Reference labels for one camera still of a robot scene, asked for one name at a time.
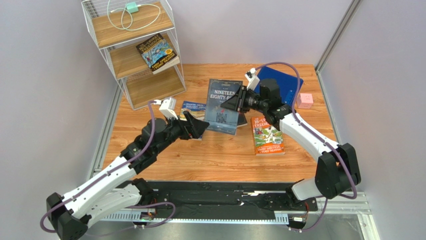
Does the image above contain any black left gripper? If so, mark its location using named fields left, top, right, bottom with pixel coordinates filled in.
left=153, top=110, right=210, bottom=155

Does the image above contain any nineteen eighty-four book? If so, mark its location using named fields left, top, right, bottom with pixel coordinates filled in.
left=203, top=78, right=244, bottom=136

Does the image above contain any black 169-storey treehouse book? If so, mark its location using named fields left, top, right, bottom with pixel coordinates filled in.
left=136, top=33, right=180, bottom=75

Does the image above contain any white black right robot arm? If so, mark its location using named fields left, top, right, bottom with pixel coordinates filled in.
left=220, top=78, right=361, bottom=203

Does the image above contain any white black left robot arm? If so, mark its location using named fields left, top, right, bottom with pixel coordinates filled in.
left=46, top=111, right=210, bottom=240

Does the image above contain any blue 91-storey treehouse book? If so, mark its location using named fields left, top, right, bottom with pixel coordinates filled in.
left=178, top=100, right=206, bottom=141

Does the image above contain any three days to see book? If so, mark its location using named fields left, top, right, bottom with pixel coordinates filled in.
left=237, top=112, right=248, bottom=128

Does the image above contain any orange 78-storey treehouse book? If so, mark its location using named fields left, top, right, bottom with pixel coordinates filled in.
left=250, top=116, right=286, bottom=156

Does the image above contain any blue file folder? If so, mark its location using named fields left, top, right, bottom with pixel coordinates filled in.
left=257, top=66, right=298, bottom=107

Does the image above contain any pink cube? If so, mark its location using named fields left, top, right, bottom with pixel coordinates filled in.
left=296, top=93, right=314, bottom=109

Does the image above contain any mint green charger block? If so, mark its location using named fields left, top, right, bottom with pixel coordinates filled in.
left=125, top=2, right=139, bottom=14

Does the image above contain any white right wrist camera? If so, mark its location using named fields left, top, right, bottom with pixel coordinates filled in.
left=244, top=68, right=260, bottom=91

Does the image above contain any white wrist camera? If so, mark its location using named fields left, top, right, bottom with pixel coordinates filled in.
left=153, top=97, right=178, bottom=120
left=244, top=68, right=260, bottom=91

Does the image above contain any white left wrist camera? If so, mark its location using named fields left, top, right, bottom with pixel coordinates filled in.
left=153, top=97, right=178, bottom=120

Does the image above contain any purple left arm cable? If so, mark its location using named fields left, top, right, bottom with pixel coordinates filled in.
left=39, top=99, right=177, bottom=234

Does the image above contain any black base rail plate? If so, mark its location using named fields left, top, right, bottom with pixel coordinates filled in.
left=143, top=181, right=319, bottom=221

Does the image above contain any white wire wooden shelf rack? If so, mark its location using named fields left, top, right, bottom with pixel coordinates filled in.
left=81, top=0, right=187, bottom=110

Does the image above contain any white charger cable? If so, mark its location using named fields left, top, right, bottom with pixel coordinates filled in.
left=107, top=0, right=162, bottom=32

